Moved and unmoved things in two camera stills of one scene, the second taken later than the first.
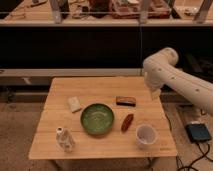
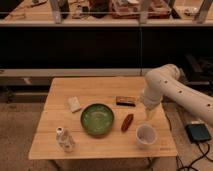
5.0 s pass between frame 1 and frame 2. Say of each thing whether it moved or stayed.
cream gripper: moved
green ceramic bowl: stayed
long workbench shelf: stayed
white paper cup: stayed
